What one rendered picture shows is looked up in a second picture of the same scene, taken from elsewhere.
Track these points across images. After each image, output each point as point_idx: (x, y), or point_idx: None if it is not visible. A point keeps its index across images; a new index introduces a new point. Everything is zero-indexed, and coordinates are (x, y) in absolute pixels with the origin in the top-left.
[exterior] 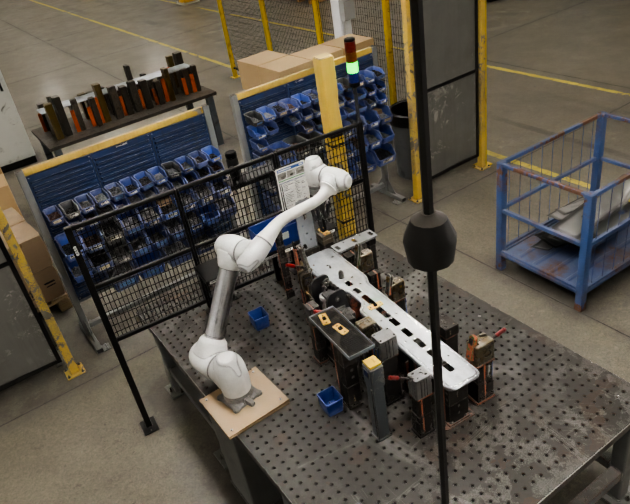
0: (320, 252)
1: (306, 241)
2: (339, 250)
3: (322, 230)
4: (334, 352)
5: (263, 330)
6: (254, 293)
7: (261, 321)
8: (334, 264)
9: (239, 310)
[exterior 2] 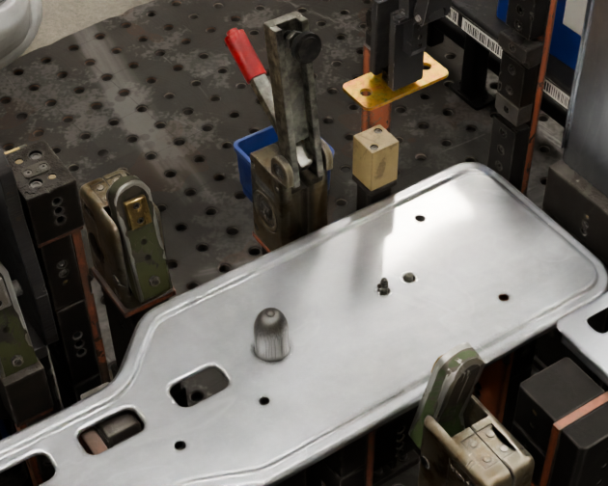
0: (555, 239)
1: (599, 141)
2: (578, 328)
3: (370, 58)
4: None
5: (246, 207)
6: None
7: (250, 174)
8: (417, 309)
9: (393, 121)
